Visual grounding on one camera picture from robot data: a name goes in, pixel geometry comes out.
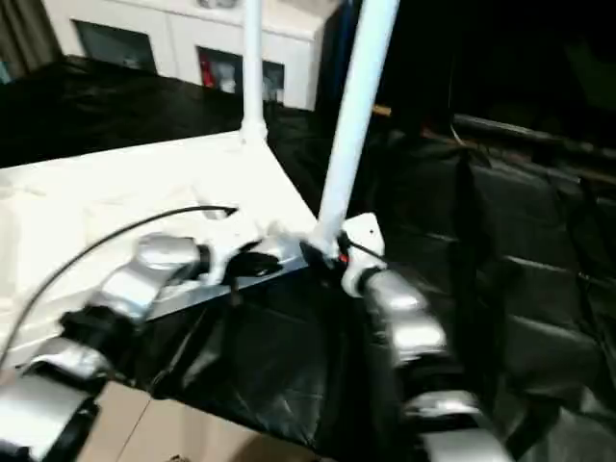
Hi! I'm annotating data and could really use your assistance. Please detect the white plastic table leg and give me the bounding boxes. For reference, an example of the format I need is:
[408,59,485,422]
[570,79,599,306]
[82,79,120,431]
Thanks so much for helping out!
[312,0,400,261]
[238,0,270,145]

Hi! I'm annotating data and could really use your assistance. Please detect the white plastic table top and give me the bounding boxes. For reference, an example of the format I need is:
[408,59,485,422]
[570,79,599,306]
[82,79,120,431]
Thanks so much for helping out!
[0,129,319,372]

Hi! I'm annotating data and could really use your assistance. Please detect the black mat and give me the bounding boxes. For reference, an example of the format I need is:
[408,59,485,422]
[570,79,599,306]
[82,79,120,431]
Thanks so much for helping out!
[0,55,616,462]

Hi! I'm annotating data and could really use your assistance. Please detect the black panel with blue edge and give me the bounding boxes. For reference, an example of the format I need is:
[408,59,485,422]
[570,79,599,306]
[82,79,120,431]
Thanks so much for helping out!
[317,0,362,115]

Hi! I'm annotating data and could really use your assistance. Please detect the black flat screen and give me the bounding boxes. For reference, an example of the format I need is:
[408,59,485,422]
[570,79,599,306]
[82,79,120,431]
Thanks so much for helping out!
[451,114,616,155]

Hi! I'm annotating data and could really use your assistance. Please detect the white glass-door cabinet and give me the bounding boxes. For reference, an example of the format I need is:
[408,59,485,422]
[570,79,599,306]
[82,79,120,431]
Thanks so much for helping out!
[40,0,328,110]

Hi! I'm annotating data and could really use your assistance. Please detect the grey curtain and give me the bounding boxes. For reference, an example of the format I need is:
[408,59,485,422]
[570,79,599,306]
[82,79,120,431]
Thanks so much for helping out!
[0,0,64,81]

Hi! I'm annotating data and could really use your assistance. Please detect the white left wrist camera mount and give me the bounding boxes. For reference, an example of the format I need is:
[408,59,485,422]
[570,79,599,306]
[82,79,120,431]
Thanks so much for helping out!
[201,211,270,288]

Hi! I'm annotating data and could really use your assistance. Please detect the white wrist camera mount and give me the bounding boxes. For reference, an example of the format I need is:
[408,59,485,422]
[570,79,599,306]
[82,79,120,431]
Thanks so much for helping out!
[201,211,270,288]
[336,214,386,295]

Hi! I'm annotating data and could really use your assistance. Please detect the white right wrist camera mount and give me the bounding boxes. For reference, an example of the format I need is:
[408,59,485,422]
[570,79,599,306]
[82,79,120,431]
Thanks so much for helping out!
[336,214,386,295]

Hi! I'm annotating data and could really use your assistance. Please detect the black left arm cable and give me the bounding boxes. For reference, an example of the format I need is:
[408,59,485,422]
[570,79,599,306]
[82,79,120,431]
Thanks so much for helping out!
[0,205,240,367]

